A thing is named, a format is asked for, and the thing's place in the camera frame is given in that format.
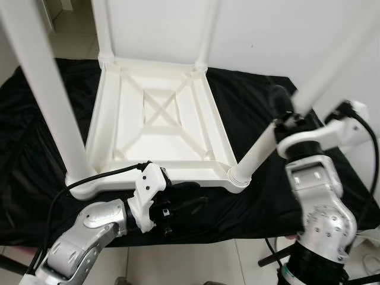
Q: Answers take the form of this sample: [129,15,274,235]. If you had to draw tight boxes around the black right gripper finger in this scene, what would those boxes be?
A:
[268,84,296,121]

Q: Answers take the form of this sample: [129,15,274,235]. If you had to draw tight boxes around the white plastic table leg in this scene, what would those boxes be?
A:
[195,0,224,67]
[227,17,380,186]
[91,0,118,61]
[0,0,91,186]

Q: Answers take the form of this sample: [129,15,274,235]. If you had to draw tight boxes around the white plastic table top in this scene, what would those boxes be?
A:
[64,53,251,201]

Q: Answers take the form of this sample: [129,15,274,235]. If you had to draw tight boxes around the black cloth cover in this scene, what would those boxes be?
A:
[0,58,380,247]

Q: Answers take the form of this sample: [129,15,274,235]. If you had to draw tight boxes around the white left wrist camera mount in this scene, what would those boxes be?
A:
[125,162,168,233]

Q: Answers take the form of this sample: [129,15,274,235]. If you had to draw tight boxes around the black metal frame bar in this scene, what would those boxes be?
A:
[258,248,293,269]

